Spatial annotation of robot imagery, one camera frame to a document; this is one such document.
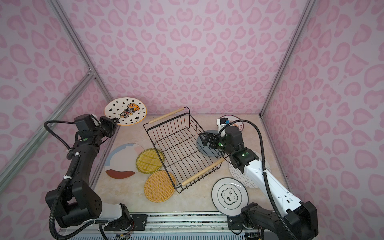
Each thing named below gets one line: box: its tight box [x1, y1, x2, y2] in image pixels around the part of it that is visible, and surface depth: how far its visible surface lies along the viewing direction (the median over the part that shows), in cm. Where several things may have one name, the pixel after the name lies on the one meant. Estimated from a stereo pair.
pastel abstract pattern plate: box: [104, 143, 145, 180], surface depth 97 cm
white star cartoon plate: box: [104, 97, 147, 126], surface depth 87 cm
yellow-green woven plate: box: [135, 148, 165, 174], surface depth 95 cm
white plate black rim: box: [211, 177, 249, 217], surface depth 82 cm
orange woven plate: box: [144, 170, 176, 203], surface depth 85 cm
